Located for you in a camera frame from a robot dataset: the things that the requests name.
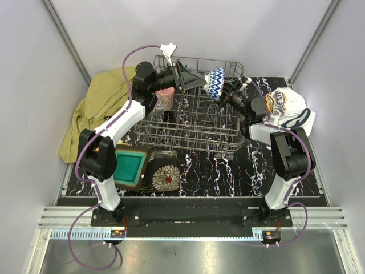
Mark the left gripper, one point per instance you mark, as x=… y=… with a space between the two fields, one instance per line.
x=186 y=75

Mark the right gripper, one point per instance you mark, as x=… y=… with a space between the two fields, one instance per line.
x=234 y=88

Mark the red patterned bowl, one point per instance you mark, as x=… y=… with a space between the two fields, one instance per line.
x=214 y=84

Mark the pink skull pattern mug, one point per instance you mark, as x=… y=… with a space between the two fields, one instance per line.
x=166 y=97

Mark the clear drinking glass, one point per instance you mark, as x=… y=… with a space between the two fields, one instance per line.
x=158 y=111

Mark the teal square ceramic dish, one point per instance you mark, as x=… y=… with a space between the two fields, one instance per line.
x=131 y=165

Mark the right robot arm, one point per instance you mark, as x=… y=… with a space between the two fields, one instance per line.
x=292 y=155

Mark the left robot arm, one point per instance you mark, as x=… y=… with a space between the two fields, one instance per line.
x=97 y=162

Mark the white printed t-shirt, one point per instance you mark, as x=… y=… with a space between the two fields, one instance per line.
x=287 y=109

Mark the olive green cloth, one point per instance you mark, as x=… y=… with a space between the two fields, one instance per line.
x=106 y=95

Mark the black floral square plate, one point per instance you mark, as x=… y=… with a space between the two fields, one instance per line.
x=162 y=173

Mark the grey wire dish rack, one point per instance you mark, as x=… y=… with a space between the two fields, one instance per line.
x=195 y=122

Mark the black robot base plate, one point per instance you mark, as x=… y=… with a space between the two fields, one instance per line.
x=192 y=219

